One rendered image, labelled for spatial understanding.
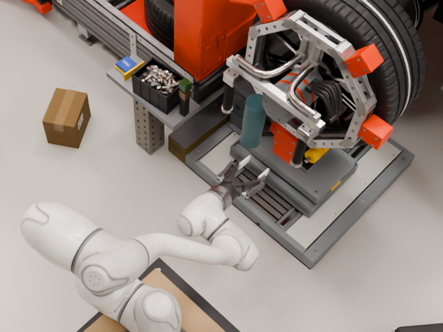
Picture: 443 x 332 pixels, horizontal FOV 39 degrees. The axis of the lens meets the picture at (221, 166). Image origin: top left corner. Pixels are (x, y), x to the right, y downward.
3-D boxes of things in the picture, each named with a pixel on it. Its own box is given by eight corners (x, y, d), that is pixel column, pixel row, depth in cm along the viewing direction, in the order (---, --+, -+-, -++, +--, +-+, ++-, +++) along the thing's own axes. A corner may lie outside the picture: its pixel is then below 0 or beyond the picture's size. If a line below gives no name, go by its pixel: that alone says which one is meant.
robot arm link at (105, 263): (157, 247, 160) (114, 221, 163) (122, 270, 143) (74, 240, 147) (139, 288, 164) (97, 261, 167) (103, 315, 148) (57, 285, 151)
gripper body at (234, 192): (235, 195, 211) (250, 182, 217) (215, 180, 214) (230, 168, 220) (229, 209, 216) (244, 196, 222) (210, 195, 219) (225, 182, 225)
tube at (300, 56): (304, 62, 222) (310, 40, 213) (269, 90, 213) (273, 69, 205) (267, 35, 228) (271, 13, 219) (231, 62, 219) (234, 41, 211)
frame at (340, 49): (351, 163, 248) (391, 69, 203) (341, 172, 245) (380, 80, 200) (249, 86, 267) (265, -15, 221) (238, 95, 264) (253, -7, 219)
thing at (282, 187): (354, 174, 306) (359, 163, 298) (308, 219, 290) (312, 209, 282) (276, 115, 323) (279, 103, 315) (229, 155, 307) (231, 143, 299)
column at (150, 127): (164, 143, 318) (163, 89, 283) (149, 155, 313) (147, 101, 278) (150, 132, 321) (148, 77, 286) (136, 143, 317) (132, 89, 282)
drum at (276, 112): (322, 101, 238) (329, 76, 227) (286, 132, 229) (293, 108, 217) (293, 81, 243) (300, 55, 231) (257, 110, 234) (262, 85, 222)
